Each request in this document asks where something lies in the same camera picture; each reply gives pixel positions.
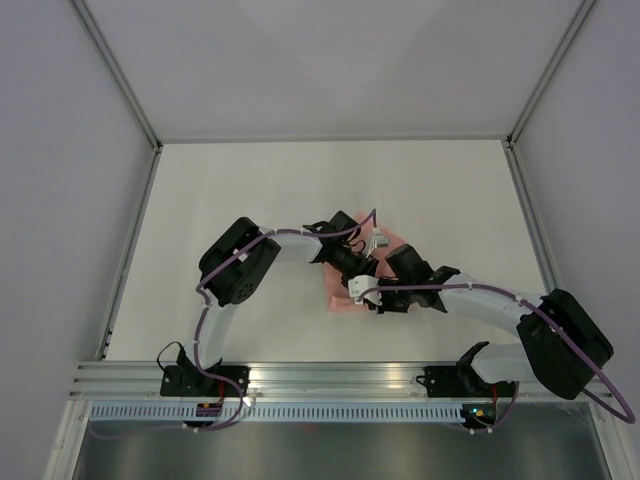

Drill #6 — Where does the aluminium rail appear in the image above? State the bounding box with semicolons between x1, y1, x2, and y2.
501;137;561;292
67;362;614;404
93;144;163;361

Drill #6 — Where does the aluminium corner post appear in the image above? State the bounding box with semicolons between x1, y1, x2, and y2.
68;0;162;153
504;0;599;150

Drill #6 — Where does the aluminium right corner post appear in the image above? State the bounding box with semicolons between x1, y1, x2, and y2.
504;0;599;150

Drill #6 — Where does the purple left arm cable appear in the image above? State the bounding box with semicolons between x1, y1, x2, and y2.
89;208;379;441

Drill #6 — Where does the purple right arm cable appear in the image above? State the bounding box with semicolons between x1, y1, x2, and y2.
359;282;636;436

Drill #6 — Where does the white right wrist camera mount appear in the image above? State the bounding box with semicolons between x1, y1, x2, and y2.
347;275;382;306

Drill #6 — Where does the aluminium right side rail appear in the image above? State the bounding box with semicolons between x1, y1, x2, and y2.
501;137;561;292

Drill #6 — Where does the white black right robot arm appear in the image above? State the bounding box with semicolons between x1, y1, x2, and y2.
377;244;614;400

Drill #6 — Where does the white slotted cable duct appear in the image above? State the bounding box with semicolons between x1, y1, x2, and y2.
90;401;463;423

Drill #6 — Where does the aluminium front rail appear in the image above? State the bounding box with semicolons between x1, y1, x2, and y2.
67;362;614;404

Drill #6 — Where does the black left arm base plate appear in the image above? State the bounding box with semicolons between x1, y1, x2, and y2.
160;364;250;398

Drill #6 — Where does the aluminium left corner post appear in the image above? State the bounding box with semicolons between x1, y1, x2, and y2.
68;0;162;153

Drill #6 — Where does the pink cloth napkin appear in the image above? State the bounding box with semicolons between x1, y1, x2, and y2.
322;226;405;314

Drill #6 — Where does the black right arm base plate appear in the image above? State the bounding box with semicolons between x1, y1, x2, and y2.
415;365;515;399

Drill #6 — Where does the aluminium left side rail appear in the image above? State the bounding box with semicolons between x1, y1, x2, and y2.
93;144;163;361

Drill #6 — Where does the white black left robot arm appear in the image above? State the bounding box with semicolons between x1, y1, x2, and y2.
176;211;390;396

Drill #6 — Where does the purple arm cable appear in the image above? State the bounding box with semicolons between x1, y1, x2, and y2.
359;282;636;436
89;208;379;441

